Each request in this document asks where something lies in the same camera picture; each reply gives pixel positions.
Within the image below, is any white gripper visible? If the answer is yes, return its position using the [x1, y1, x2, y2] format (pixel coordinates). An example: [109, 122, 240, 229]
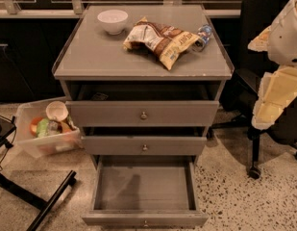
[248, 26, 297, 130]

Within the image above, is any grey bottom drawer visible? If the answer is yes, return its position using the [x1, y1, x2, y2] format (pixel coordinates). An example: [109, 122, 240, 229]
[83, 155, 208, 228]

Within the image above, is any grey drawer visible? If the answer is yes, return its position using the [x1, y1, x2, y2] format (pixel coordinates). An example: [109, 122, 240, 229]
[66, 82, 218, 127]
[83, 127, 207, 155]
[83, 155, 208, 228]

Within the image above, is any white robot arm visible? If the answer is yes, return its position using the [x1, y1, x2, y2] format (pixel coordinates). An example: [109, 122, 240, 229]
[248, 0, 297, 130]

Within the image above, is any grey drawer cabinet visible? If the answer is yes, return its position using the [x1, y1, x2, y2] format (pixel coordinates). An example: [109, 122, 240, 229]
[54, 6, 233, 162]

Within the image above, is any dark item in top drawer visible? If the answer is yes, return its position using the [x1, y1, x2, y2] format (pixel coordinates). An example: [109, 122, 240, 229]
[91, 92, 108, 101]

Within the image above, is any grey top drawer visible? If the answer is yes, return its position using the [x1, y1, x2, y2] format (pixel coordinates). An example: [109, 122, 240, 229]
[66, 82, 218, 127]

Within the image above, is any grey middle drawer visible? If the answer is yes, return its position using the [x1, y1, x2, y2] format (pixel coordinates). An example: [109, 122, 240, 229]
[83, 127, 207, 155]

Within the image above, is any black office chair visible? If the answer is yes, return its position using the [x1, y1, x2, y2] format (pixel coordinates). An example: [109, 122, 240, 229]
[209, 0, 297, 180]

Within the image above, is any brown yellow snack bag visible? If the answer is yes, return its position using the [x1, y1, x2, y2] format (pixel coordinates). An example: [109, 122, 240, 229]
[123, 17, 199, 70]

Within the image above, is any white ceramic bowl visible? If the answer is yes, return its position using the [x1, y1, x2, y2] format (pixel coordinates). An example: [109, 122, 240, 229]
[97, 10, 129, 35]

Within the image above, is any white cup in bin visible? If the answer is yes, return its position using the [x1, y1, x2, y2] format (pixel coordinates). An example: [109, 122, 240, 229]
[45, 101, 68, 121]

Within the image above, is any clear plastic storage bin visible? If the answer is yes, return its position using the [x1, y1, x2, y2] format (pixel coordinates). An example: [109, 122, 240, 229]
[15, 96, 82, 158]

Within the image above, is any green item in bin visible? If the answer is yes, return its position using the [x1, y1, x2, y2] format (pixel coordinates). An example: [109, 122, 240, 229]
[37, 118, 49, 138]

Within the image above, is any orange item in bin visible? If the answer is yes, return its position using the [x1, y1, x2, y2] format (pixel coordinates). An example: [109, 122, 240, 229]
[30, 116, 42, 137]

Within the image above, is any black stand base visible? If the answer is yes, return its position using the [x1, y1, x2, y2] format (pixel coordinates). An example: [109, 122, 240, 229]
[0, 113, 78, 231]

